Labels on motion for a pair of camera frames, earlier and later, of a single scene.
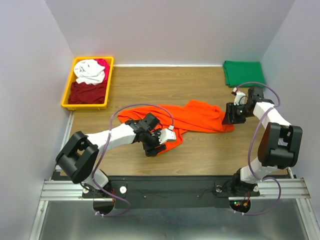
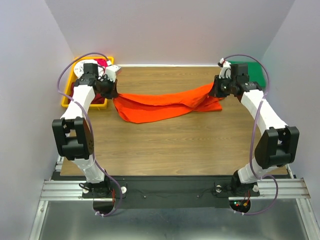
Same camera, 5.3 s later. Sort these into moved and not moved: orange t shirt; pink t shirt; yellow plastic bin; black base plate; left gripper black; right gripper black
Moved: orange t shirt; left gripper black; right gripper black
Not moved: black base plate; yellow plastic bin; pink t shirt
